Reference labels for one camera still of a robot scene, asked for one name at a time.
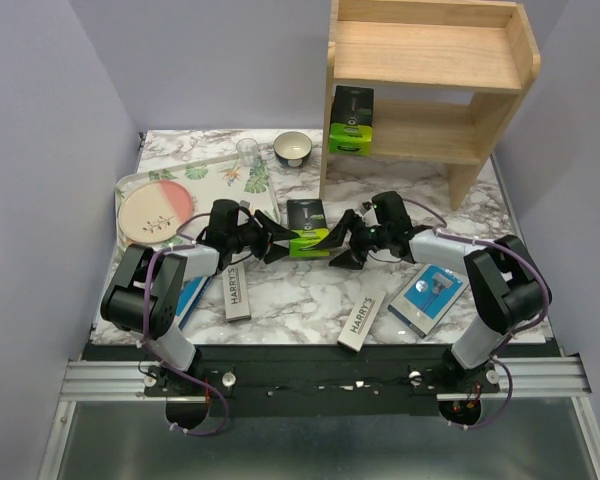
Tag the black green Gillette box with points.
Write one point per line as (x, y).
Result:
(306, 217)
(351, 121)

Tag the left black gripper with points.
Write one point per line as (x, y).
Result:
(271, 227)

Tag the aluminium rail frame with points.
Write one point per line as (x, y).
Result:
(120, 381)

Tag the pink and cream plate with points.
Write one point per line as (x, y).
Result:
(153, 213)

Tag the dark ceramic bowl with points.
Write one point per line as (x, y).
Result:
(292, 149)

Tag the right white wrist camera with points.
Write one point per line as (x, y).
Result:
(368, 213)

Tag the left blue razor package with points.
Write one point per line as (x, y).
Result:
(190, 296)

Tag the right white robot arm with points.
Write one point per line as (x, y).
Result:
(509, 293)

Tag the wooden two-tier shelf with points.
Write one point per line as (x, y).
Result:
(462, 70)

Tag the blue razor package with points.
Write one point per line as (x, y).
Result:
(425, 300)
(190, 296)

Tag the right blue razor package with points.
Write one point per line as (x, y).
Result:
(425, 300)

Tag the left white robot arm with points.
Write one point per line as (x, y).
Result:
(143, 293)

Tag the leaf-patterned tray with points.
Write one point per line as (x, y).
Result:
(206, 181)

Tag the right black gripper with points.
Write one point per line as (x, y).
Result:
(337, 234)

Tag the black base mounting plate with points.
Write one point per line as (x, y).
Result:
(252, 381)

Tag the clear plastic cup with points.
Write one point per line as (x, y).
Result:
(248, 151)

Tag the white harry's box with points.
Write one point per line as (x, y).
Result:
(235, 293)
(361, 318)

